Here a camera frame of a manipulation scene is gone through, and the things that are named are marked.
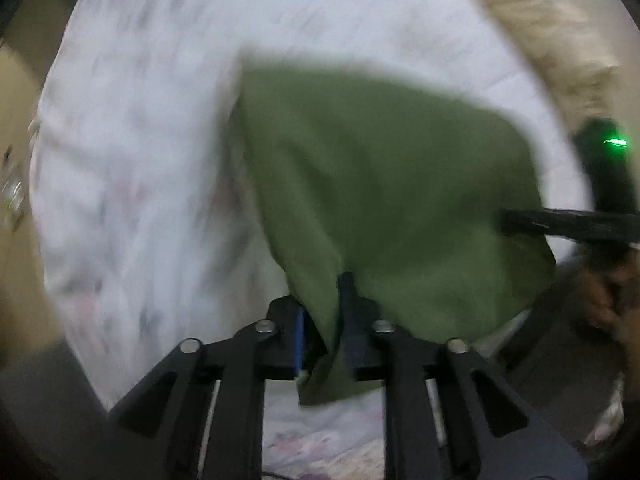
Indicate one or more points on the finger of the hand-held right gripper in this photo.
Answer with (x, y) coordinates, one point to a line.
(560, 222)

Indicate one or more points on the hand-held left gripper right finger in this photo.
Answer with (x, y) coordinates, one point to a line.
(350, 305)

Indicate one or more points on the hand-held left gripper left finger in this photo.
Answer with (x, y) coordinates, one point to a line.
(300, 340)

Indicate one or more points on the green pants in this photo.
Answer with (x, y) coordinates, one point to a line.
(390, 170)

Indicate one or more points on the person's right hand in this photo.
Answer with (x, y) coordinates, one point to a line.
(605, 300)

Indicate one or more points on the cream bear print comforter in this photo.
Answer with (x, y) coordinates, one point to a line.
(550, 25)

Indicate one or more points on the white floral bed sheet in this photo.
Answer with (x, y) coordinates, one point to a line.
(140, 160)

